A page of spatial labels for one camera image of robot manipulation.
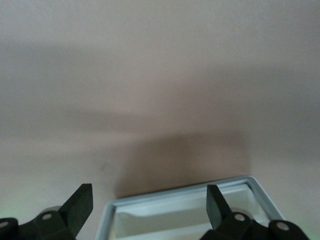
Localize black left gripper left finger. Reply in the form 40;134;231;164
0;183;94;240

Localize brown paper table cover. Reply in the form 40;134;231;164
0;0;320;240

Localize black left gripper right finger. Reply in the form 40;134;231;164
199;184;311;240

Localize white plastic tray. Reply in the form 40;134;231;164
94;174;286;240

